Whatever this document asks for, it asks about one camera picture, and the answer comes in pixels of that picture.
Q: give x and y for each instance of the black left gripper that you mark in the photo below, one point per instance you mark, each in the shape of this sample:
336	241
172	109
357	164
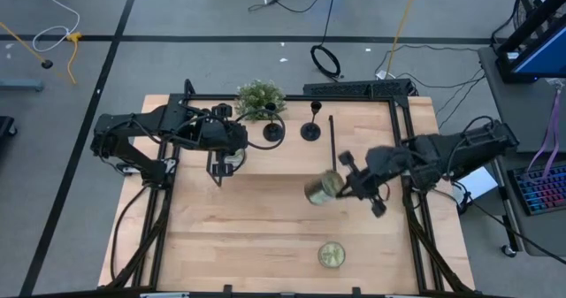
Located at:
221	134

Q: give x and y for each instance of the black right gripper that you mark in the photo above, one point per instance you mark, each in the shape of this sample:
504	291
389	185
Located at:
380	167

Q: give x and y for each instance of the glass jar candle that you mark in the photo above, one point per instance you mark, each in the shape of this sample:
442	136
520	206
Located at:
331	254
323	188
234	158

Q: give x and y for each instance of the black candle stick holder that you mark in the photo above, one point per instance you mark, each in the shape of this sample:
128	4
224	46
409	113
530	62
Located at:
310	131
273	132

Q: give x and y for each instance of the wooden shelf riser black legs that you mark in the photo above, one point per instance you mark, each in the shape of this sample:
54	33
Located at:
287	156

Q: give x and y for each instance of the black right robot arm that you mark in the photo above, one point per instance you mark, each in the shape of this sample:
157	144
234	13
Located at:
464	147

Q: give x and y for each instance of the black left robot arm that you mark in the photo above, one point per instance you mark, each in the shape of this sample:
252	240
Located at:
132	125

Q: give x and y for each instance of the artificial green potted plant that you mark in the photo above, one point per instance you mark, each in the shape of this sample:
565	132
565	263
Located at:
256	97

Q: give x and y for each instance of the white power adapter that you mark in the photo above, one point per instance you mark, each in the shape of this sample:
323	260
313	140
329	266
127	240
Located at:
381	74

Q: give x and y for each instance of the white paper sheet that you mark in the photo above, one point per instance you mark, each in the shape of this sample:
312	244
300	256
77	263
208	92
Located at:
479	183

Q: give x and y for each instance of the black caster wheel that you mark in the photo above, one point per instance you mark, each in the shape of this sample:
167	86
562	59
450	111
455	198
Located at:
508	250

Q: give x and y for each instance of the backlit rainbow keyboard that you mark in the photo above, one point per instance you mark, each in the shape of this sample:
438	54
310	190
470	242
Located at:
544	192

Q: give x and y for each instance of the grey keyboard desk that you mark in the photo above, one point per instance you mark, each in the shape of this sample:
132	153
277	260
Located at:
544	231

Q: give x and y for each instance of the grey side desk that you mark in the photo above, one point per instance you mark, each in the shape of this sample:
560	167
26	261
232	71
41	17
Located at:
530	108

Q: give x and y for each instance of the grey stand base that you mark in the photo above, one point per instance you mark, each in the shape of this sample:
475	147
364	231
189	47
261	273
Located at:
22	85

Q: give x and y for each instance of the black floor object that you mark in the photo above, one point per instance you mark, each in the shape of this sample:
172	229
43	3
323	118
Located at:
5	127

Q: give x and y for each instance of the computer monitor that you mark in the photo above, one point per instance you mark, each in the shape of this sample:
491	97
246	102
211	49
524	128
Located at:
544	55

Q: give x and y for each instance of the black metal table frame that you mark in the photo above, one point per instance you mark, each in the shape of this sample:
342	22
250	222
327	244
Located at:
354	98

